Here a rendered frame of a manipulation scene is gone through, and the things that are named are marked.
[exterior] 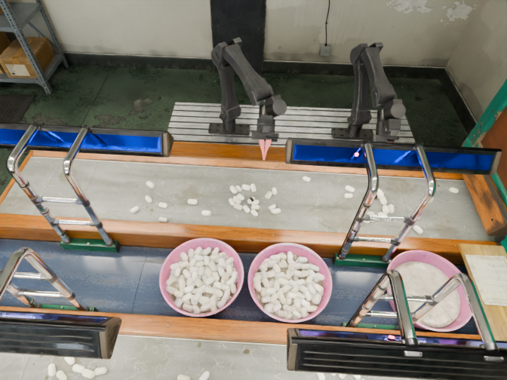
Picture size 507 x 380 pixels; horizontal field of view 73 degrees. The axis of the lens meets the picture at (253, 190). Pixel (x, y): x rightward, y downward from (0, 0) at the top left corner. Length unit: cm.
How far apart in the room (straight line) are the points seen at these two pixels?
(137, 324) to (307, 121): 121
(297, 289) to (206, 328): 31
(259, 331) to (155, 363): 30
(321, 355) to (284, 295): 45
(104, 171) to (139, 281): 50
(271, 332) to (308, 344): 37
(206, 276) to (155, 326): 22
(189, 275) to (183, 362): 26
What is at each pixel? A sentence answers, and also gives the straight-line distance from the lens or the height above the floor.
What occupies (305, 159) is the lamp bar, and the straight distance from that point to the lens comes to 104.
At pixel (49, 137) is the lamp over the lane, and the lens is 120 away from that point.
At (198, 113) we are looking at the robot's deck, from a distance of 182.
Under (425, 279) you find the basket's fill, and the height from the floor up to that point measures 73.
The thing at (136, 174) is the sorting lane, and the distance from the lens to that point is 147.
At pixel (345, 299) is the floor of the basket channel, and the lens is 125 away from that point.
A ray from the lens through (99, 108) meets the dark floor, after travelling 313.
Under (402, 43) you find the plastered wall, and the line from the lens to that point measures 344.
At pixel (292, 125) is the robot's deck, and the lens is 175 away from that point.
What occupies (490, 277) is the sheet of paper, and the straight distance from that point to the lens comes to 137.
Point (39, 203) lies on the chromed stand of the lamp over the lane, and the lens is 122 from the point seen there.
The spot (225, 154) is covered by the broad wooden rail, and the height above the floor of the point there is 76.
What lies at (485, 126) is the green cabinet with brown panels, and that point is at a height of 94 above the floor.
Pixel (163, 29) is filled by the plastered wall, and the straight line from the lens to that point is 330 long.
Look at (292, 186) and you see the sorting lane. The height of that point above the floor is 74.
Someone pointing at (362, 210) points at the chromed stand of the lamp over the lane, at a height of 100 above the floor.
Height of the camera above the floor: 179
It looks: 51 degrees down
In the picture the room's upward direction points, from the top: 2 degrees clockwise
